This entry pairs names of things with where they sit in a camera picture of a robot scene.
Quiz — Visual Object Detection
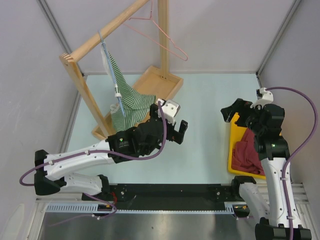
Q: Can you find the green striped garment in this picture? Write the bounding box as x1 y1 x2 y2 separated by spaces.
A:
109 52 156 132

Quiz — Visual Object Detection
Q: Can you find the blue hanger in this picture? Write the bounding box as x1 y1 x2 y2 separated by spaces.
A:
98 30 126 117

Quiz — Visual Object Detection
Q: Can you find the yellow plastic tray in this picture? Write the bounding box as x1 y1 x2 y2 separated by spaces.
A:
227 113 266 180

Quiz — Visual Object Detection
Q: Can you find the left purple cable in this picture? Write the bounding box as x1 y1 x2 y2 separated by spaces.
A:
19 101 168 187

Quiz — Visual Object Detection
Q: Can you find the white cable duct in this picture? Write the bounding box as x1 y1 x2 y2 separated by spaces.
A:
45 203 235 215

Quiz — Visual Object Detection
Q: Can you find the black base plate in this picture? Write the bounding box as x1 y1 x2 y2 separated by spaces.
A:
95 183 243 211

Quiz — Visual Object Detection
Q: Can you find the red tank top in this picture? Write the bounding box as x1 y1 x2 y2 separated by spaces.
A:
231 128 265 176

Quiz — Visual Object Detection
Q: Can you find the wooden clothes rack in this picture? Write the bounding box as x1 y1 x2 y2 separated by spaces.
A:
59 0 184 141

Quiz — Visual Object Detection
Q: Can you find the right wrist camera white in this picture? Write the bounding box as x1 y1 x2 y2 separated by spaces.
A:
250 87 274 110

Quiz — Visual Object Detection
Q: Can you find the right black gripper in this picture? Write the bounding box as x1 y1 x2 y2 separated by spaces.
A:
220 98 265 135

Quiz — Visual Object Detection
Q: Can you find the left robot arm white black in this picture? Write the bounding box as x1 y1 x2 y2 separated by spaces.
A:
34 101 188 200

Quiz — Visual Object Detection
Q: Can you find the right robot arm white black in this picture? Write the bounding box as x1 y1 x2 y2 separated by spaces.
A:
220 98 312 240

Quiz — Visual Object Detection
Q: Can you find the pink wire hanger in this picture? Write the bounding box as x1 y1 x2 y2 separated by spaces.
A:
123 0 189 62

